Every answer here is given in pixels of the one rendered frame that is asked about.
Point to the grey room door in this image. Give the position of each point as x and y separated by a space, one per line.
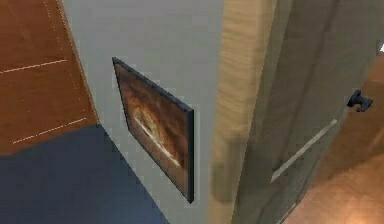
300 110

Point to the brown framed wall picture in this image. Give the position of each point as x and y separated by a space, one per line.
160 126

